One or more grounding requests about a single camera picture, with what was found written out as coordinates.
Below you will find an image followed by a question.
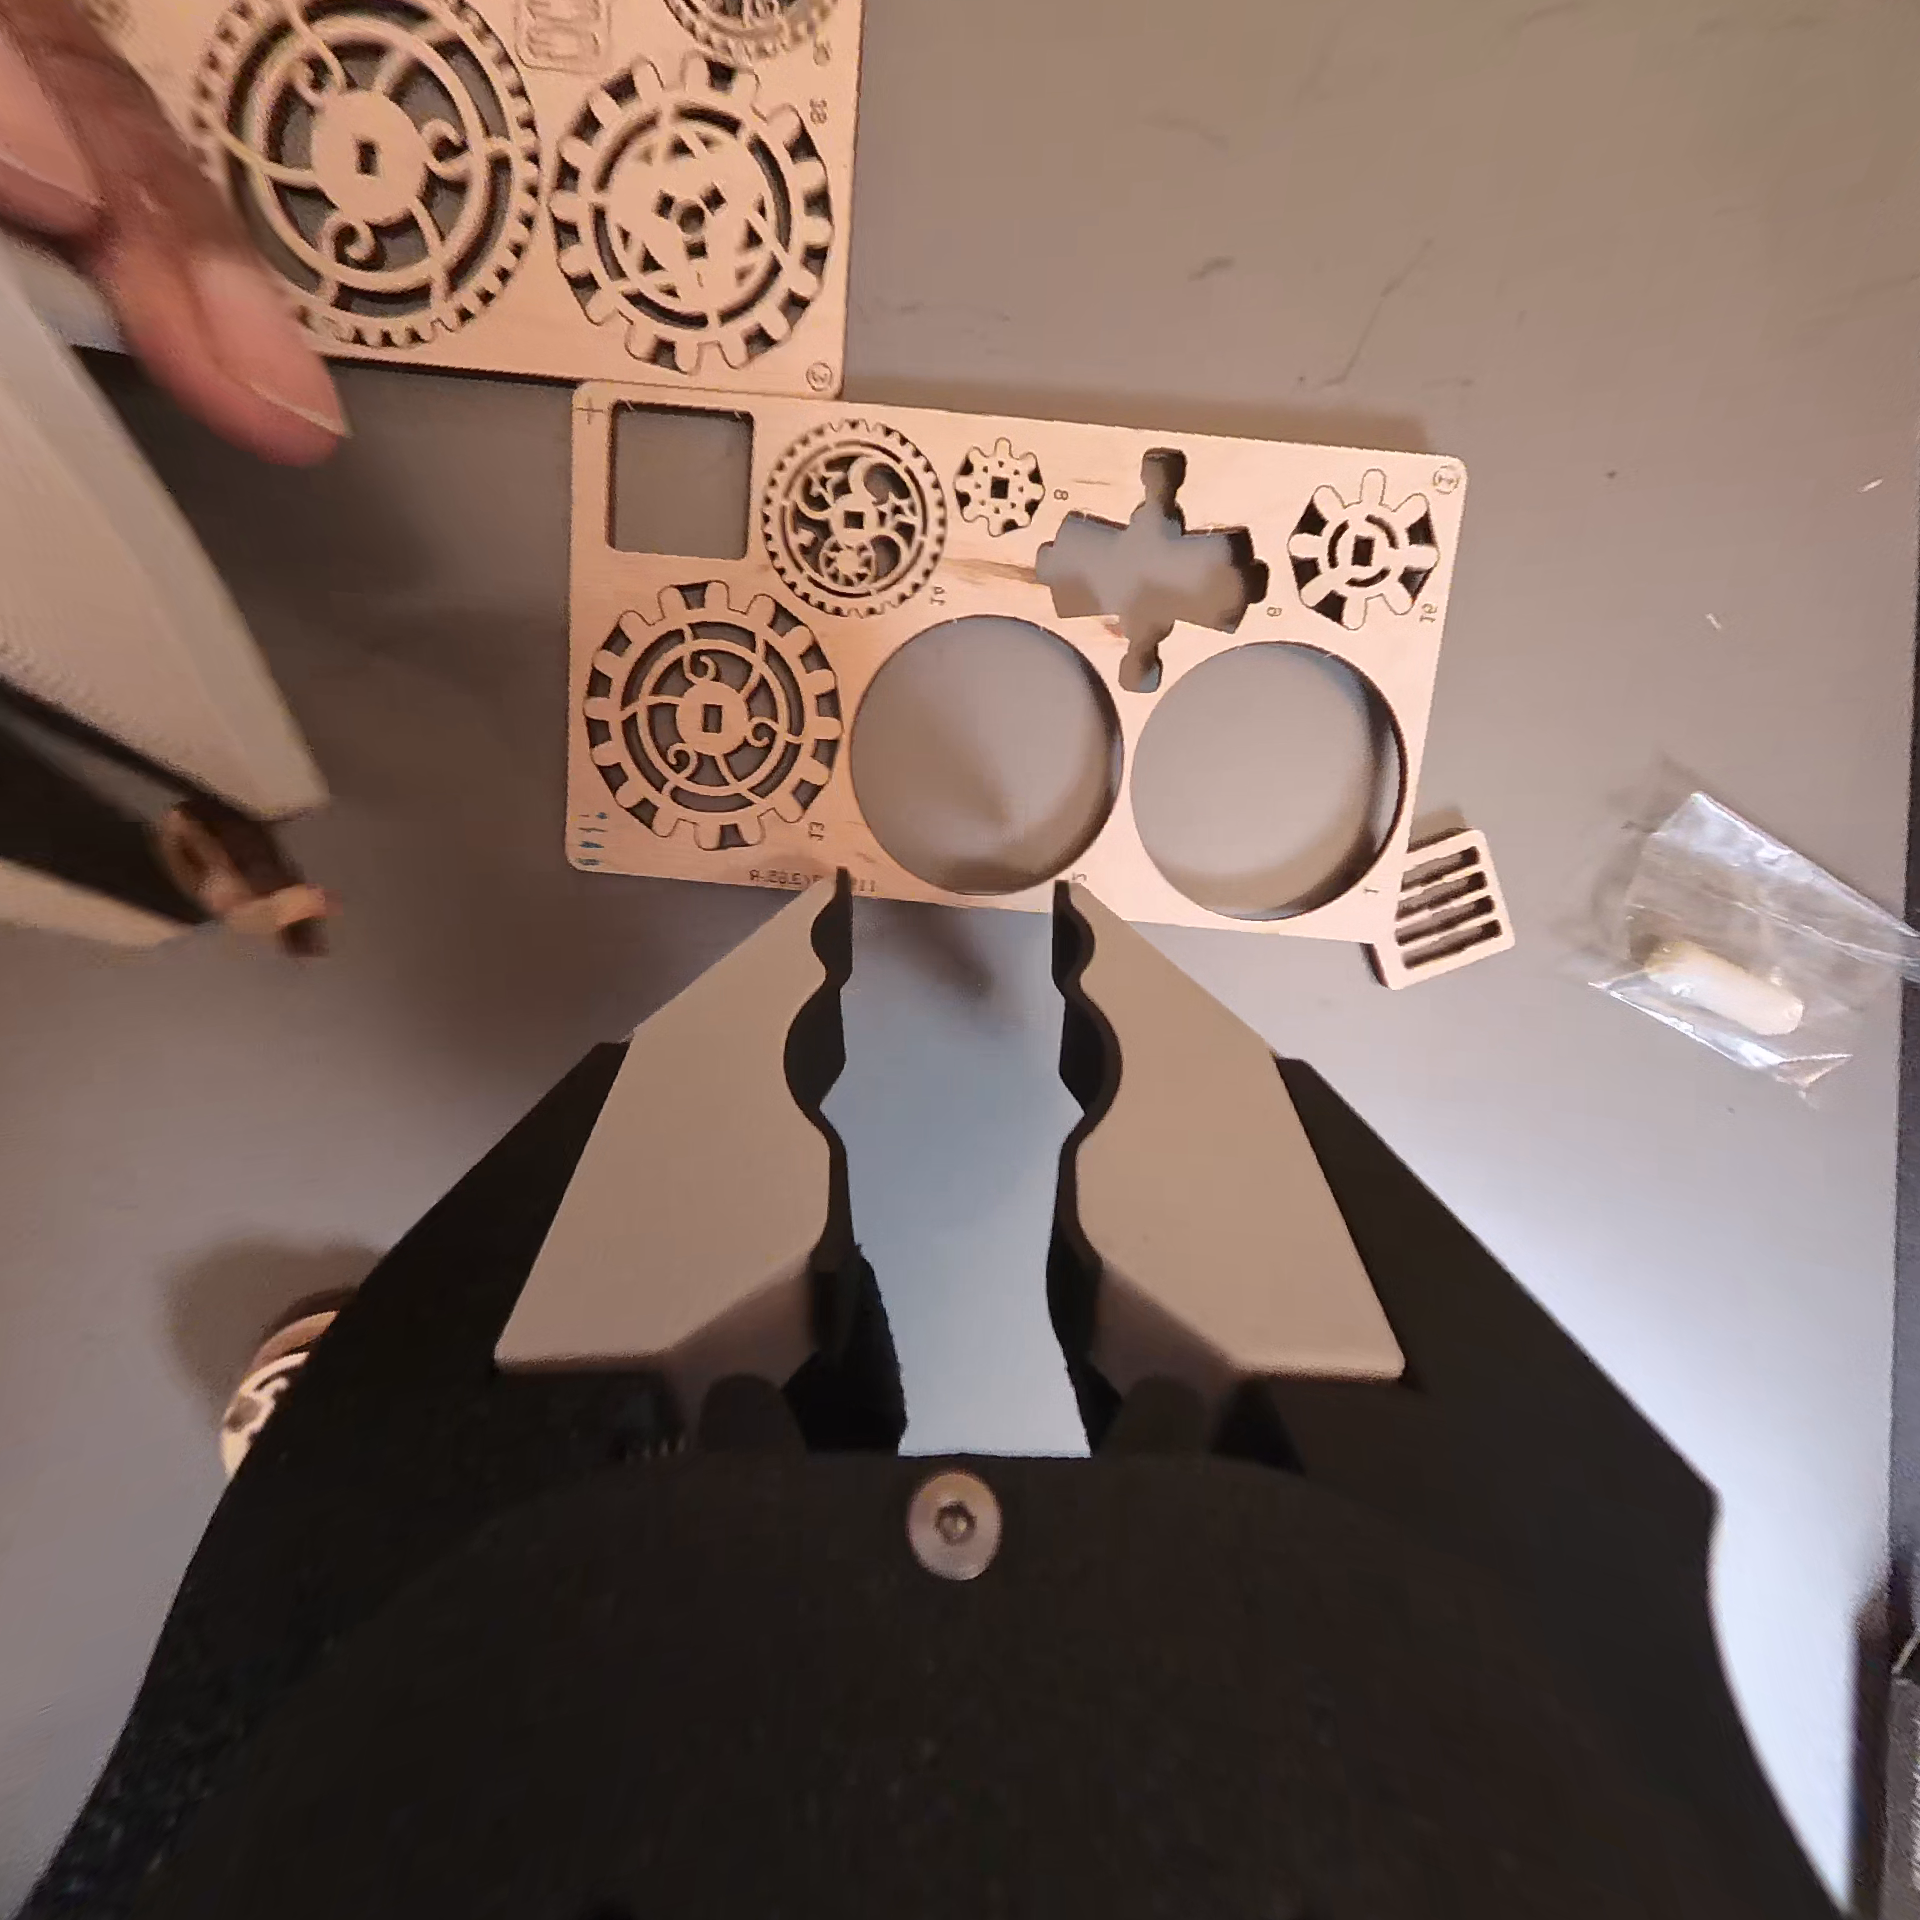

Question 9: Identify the clear plastic parts bag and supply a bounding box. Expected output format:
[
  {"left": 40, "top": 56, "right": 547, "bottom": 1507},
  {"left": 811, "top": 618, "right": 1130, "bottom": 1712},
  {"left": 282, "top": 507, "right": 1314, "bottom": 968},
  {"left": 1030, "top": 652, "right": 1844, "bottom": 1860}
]
[{"left": 1589, "top": 790, "right": 1920, "bottom": 1110}]

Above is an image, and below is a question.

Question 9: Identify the wooden sheet with round holes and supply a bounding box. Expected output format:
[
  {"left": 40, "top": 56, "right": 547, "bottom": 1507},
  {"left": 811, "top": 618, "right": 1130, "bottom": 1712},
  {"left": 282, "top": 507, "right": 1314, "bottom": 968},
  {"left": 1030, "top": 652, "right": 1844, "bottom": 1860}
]
[{"left": 565, "top": 380, "right": 1469, "bottom": 916}]

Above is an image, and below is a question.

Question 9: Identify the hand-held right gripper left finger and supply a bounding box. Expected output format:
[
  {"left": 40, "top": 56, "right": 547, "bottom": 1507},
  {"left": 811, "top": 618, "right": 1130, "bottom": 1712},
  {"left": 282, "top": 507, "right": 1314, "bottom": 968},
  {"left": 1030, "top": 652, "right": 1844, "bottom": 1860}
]
[{"left": 498, "top": 874, "right": 861, "bottom": 1389}]

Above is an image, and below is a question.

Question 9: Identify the slotted wooden grille piece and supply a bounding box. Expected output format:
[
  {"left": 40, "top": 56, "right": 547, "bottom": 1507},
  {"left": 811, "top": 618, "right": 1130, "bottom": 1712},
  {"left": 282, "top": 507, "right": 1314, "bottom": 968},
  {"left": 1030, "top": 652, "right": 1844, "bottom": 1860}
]
[{"left": 1362, "top": 829, "right": 1520, "bottom": 994}]

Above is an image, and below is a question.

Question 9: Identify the wooden sheet with large gears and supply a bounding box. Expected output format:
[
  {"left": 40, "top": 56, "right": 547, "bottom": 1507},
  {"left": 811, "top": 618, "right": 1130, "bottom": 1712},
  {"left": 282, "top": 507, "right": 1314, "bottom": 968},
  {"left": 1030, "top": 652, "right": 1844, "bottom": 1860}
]
[{"left": 196, "top": 0, "right": 870, "bottom": 395}]

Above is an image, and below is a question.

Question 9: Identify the person's left hand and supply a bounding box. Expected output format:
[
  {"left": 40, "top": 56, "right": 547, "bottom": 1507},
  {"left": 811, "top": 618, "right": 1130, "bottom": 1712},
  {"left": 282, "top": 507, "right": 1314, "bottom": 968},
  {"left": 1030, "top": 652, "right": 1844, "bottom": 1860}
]
[{"left": 0, "top": 0, "right": 352, "bottom": 469}]

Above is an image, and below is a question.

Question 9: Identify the small wooden key piece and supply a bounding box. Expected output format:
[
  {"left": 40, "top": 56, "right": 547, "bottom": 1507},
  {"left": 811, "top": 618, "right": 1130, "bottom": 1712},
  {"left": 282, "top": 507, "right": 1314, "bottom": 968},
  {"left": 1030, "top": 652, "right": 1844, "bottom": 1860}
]
[{"left": 161, "top": 805, "right": 337, "bottom": 956}]

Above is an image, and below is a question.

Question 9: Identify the round wooden gear assembly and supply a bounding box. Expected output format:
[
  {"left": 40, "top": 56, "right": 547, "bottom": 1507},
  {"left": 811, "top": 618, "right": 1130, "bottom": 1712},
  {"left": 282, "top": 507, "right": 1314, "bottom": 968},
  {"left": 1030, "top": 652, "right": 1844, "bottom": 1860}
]
[{"left": 223, "top": 1305, "right": 352, "bottom": 1479}]

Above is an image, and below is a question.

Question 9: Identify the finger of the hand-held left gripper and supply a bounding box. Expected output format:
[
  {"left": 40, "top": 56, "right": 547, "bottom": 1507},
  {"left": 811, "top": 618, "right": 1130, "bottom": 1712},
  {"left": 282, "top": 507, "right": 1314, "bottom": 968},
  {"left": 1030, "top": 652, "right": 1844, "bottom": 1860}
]
[
  {"left": 0, "top": 239, "right": 337, "bottom": 902},
  {"left": 0, "top": 859, "right": 201, "bottom": 956}
]

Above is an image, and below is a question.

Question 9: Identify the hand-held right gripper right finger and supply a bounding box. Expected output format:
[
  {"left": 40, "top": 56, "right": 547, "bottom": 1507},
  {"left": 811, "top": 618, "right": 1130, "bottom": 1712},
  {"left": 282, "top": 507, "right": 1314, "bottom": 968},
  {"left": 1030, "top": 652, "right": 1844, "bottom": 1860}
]
[{"left": 1057, "top": 883, "right": 1406, "bottom": 1389}]

